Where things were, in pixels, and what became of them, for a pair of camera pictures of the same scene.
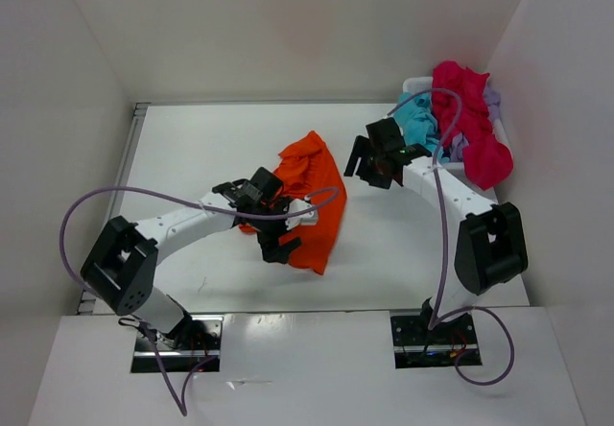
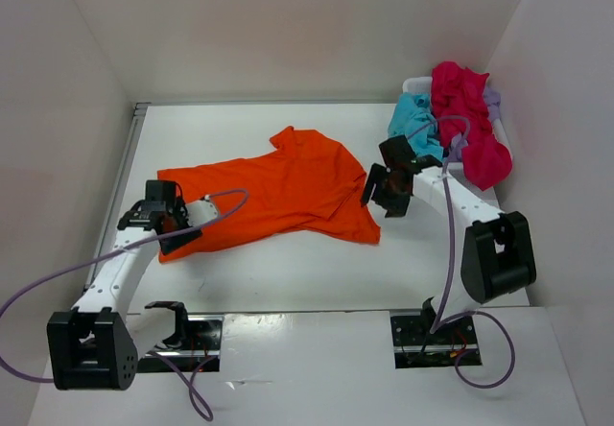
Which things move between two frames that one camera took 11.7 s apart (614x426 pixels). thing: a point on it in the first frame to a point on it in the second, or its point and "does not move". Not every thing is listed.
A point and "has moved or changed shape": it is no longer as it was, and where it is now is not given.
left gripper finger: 287,248 to 171,244
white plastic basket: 417,84 does not move
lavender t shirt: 460,140 does not move
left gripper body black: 261,224 to 178,214
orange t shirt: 310,172 has moved or changed shape
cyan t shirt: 413,113 does not move
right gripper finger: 360,145 to 376,173
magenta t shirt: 487,158 does not move
